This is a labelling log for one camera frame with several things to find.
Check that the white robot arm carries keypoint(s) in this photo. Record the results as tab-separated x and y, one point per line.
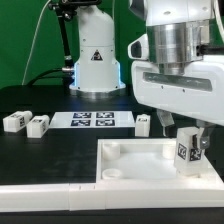
175	67

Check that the white L-shaped fence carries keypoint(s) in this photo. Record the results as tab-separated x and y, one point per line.
109	194

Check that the black camera stand pole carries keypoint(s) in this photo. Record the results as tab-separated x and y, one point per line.
65	11

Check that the white square tabletop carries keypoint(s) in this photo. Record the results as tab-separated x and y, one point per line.
150	160

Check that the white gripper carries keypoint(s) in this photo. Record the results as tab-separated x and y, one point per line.
198	94

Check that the white marker tag sheet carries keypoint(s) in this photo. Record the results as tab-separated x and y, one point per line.
95	119

